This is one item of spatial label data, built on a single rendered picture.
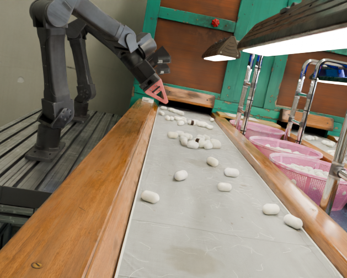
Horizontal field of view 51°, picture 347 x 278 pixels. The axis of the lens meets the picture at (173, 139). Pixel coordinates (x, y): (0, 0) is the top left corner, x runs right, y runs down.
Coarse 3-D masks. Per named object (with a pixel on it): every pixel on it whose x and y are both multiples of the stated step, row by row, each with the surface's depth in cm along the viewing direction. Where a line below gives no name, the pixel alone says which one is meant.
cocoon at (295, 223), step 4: (288, 216) 64; (292, 216) 64; (284, 220) 64; (288, 220) 64; (292, 220) 63; (296, 220) 63; (300, 220) 63; (288, 224) 64; (292, 224) 63; (296, 224) 63; (300, 224) 63; (296, 228) 63
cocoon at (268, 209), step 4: (268, 204) 68; (272, 204) 68; (264, 208) 67; (268, 208) 67; (272, 208) 67; (276, 208) 68; (264, 212) 67; (268, 212) 67; (272, 212) 67; (276, 212) 68
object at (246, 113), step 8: (248, 64) 161; (256, 64) 146; (248, 72) 161; (256, 72) 146; (248, 80) 162; (256, 80) 146; (248, 96) 149; (240, 104) 164; (248, 104) 149; (240, 112) 163; (248, 112) 149
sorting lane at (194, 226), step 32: (160, 128) 137; (192, 128) 152; (160, 160) 91; (192, 160) 98; (224, 160) 105; (160, 192) 69; (192, 192) 72; (224, 192) 76; (256, 192) 80; (128, 224) 52; (160, 224) 55; (192, 224) 57; (224, 224) 59; (256, 224) 62; (128, 256) 44; (160, 256) 46; (192, 256) 47; (224, 256) 49; (256, 256) 51; (288, 256) 52; (320, 256) 55
